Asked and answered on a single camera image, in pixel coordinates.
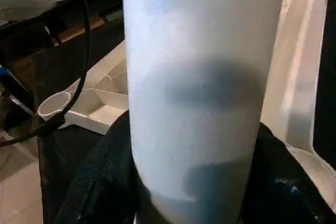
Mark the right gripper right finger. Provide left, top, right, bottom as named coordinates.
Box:
left=240, top=123, right=336, bottom=224

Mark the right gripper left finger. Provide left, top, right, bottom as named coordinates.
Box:
left=56, top=110, right=148, bottom=224

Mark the white plastic table leg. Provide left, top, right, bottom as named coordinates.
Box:
left=121, top=0, right=289, bottom=224

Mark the white plastic table top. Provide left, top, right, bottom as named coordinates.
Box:
left=38, top=0, right=336, bottom=180

